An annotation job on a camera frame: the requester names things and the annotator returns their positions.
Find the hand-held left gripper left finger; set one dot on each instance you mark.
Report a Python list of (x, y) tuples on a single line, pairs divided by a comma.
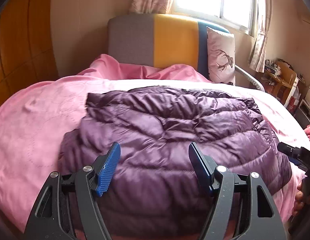
[(108, 171)]

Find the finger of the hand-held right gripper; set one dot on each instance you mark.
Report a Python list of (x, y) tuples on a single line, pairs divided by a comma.
[(296, 162), (286, 150)]

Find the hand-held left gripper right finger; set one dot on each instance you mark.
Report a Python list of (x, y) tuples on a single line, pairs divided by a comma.
[(200, 167)]

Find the purple quilted puffer jacket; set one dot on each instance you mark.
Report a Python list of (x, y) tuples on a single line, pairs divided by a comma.
[(170, 135)]

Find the person's right hand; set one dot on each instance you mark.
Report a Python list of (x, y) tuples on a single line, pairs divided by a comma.
[(298, 202)]

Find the cluttered wooden desk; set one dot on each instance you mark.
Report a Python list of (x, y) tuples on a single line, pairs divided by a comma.
[(282, 80)]

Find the pink bed blanket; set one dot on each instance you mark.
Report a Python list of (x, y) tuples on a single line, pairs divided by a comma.
[(32, 130)]

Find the pink deer print pillow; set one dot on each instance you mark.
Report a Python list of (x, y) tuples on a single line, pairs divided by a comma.
[(221, 55)]

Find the grey yellow blue headboard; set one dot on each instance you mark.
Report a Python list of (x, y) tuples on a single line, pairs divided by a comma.
[(170, 42)]

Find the wooden wardrobe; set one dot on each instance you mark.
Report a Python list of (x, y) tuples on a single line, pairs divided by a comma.
[(24, 42)]

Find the white curved bed rail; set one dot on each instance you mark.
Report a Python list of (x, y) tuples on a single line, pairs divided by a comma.
[(252, 77)]

